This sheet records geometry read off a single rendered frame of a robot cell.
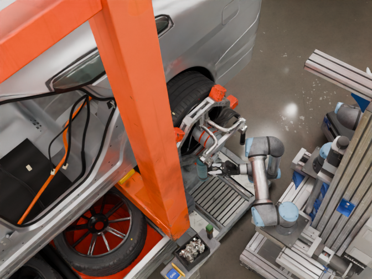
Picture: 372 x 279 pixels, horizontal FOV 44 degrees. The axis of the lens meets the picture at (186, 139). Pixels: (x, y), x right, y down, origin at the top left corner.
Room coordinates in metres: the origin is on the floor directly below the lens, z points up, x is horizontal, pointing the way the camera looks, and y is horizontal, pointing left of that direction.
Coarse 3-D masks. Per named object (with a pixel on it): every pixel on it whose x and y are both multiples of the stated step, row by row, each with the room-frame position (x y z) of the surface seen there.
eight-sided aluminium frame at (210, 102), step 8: (200, 104) 1.73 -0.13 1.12; (208, 104) 1.72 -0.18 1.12; (216, 104) 1.75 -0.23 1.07; (224, 104) 1.80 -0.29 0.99; (192, 112) 1.67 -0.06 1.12; (200, 112) 1.66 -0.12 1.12; (184, 120) 1.63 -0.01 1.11; (192, 120) 1.61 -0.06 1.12; (184, 136) 1.55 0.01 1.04; (200, 152) 1.65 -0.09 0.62; (184, 160) 1.55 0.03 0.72; (192, 160) 1.58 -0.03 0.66
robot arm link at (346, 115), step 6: (336, 108) 1.54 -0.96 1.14; (342, 108) 1.37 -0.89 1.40; (348, 108) 1.34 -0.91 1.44; (354, 108) 1.51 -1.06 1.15; (342, 114) 1.32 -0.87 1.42; (348, 114) 1.30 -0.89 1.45; (354, 114) 1.29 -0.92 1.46; (342, 120) 1.29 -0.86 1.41; (348, 120) 1.27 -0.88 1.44; (354, 120) 1.25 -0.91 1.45; (348, 126) 1.25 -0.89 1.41
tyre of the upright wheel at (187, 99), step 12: (192, 72) 2.01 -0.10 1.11; (168, 84) 1.88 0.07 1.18; (180, 84) 1.87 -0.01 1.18; (192, 84) 1.87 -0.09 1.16; (204, 84) 1.88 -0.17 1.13; (216, 84) 1.94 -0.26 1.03; (168, 96) 1.79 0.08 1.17; (180, 96) 1.77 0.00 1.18; (192, 96) 1.76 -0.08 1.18; (204, 96) 1.79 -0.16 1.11; (180, 108) 1.68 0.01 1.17; (180, 120) 1.65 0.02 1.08
